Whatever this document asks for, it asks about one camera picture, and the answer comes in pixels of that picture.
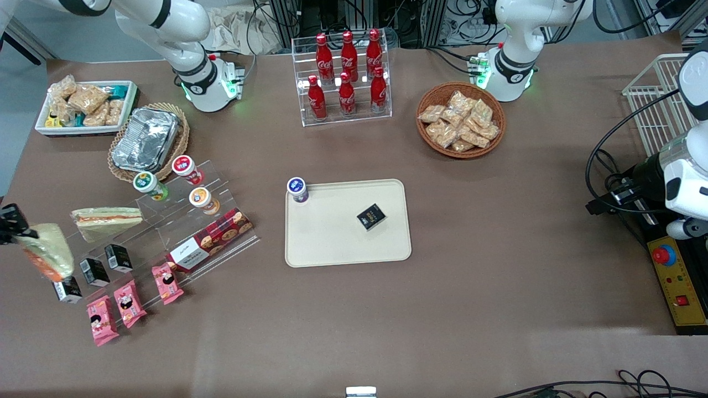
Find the red cola bottle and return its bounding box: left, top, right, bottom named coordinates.
left=366, top=29, right=384, bottom=78
left=308, top=75, right=328, bottom=121
left=341, top=30, right=359, bottom=82
left=316, top=33, right=335, bottom=85
left=370, top=66, right=388, bottom=114
left=338, top=72, right=357, bottom=118

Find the red plaid cookie box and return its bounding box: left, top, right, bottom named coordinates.
left=166, top=208, right=254, bottom=273

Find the green capped yogurt bottle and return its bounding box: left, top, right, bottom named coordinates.
left=133, top=171, right=169, bottom=202

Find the white wire basket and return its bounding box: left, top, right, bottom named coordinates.
left=622, top=54, right=692, bottom=156

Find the black cable bundle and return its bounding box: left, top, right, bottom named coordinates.
left=492, top=369, right=708, bottom=398

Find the clear acrylic stepped stand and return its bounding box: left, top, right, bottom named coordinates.
left=53, top=159, right=262, bottom=307

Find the aluminium foil container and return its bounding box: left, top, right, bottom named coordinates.
left=112, top=107, right=180, bottom=173

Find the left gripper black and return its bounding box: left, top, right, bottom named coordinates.
left=585, top=154, right=667, bottom=216

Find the black looping cable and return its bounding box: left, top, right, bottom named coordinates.
left=585, top=88, right=682, bottom=216

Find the crumpled white plastic sheet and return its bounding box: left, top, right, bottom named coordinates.
left=202, top=8, right=283, bottom=56

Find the white rectangular bin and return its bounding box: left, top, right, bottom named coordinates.
left=34, top=81, right=139, bottom=138

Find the small black carton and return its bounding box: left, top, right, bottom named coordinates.
left=105, top=244, right=133, bottom=274
left=80, top=258, right=110, bottom=287
left=53, top=276, right=83, bottom=305

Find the red capped yogurt bottle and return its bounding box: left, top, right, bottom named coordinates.
left=171, top=155, right=204, bottom=186

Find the clear acrylic bottle rack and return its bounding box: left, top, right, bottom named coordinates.
left=291, top=29, right=393, bottom=128

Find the pink cartoon snack pack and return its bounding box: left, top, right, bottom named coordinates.
left=86, top=295, right=120, bottom=347
left=152, top=263, right=184, bottom=306
left=113, top=279, right=148, bottom=329

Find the aluminium frame rack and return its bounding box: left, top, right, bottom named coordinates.
left=254, top=0, right=498, bottom=49

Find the round wicker basket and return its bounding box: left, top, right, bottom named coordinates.
left=416, top=82, right=507, bottom=160

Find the oval wicker basket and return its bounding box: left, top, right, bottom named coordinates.
left=107, top=102, right=190, bottom=184

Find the triangle sandwich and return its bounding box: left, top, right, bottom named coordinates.
left=70, top=207, right=143, bottom=244
left=15, top=223, right=75, bottom=282

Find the cream plastic serving tray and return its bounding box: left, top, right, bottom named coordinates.
left=285, top=179, right=413, bottom=268

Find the black box gold print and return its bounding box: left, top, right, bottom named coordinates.
left=356, top=203, right=388, bottom=231

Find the blue capped yogurt bottle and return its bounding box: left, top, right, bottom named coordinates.
left=287, top=177, right=309, bottom=204

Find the black mounting plate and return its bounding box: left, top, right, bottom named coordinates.
left=625, top=210, right=708, bottom=336

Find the yellow emergency stop box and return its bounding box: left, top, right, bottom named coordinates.
left=647, top=235, right=708, bottom=328

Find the orange capped yogurt bottle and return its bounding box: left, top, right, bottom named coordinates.
left=189, top=187, right=221, bottom=216

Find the black base cable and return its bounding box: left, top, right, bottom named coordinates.
left=426, top=47, right=482, bottom=75

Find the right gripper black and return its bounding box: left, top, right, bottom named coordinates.
left=0, top=203, right=39, bottom=245

